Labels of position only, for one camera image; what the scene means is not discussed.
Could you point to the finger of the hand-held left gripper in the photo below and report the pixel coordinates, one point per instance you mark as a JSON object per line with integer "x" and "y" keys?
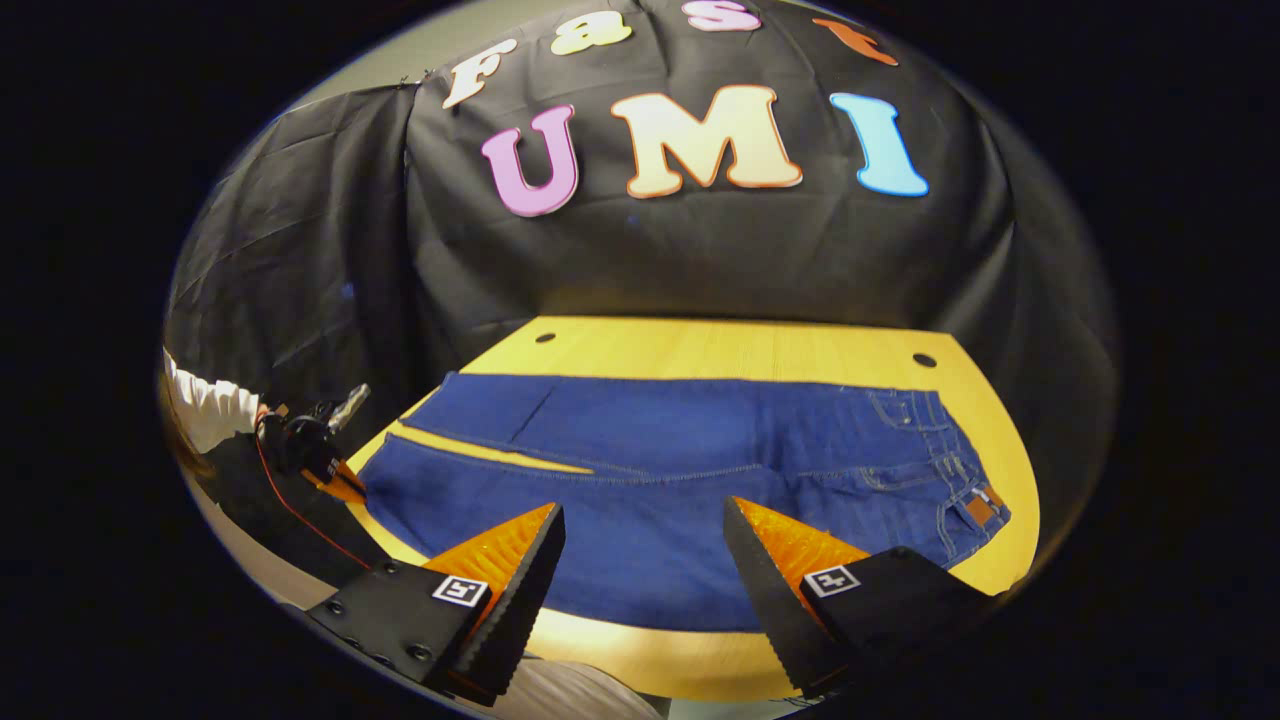
{"x": 345, "y": 487}

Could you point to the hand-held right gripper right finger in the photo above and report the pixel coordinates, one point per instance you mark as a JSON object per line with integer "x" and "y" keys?
{"x": 775, "y": 600}

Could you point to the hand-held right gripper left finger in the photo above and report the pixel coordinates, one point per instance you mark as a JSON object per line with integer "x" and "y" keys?
{"x": 525, "y": 590}

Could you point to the blue jeans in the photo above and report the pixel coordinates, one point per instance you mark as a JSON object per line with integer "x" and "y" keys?
{"x": 650, "y": 440}

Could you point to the person's light clothing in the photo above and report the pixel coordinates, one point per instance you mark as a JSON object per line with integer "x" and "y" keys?
{"x": 580, "y": 695}

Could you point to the black backdrop cloth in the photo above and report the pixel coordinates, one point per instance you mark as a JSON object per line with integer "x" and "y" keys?
{"x": 700, "y": 250}

